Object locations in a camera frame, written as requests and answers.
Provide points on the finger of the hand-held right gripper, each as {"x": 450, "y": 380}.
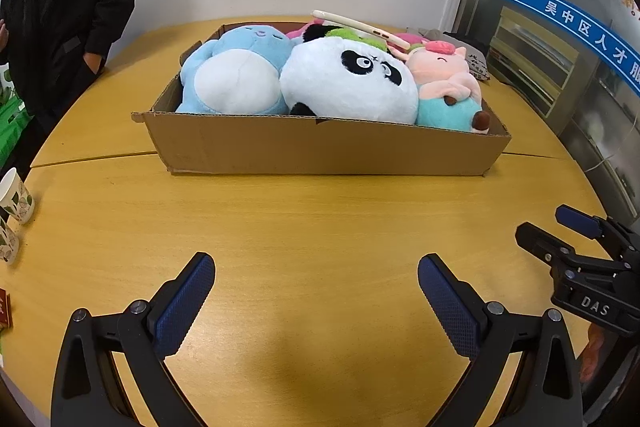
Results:
{"x": 542, "y": 242}
{"x": 575, "y": 218}

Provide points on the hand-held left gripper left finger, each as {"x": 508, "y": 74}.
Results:
{"x": 182, "y": 304}

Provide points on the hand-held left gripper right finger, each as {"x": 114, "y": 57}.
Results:
{"x": 450, "y": 307}

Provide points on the pink and teal pig plush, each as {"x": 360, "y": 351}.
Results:
{"x": 440, "y": 77}

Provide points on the brown cardboard box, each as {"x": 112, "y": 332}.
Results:
{"x": 325, "y": 147}

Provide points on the white panda plush toy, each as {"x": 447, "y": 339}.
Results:
{"x": 345, "y": 82}

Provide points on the wooden desktop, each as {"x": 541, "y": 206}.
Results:
{"x": 300, "y": 227}

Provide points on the small red box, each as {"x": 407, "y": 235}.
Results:
{"x": 4, "y": 309}

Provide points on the leaf-print paper cup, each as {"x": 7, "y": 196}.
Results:
{"x": 7, "y": 239}
{"x": 15, "y": 197}

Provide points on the grey printed bag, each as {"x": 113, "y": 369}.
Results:
{"x": 472, "y": 54}

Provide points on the blue banner on glass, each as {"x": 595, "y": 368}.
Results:
{"x": 560, "y": 14}

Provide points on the light blue plush toy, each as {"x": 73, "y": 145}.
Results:
{"x": 230, "y": 77}

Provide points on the hot pink plush toy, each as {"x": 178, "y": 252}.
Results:
{"x": 410, "y": 39}

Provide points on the green crate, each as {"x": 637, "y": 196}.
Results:
{"x": 10, "y": 127}

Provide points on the white plastic hanger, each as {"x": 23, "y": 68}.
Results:
{"x": 350, "y": 23}

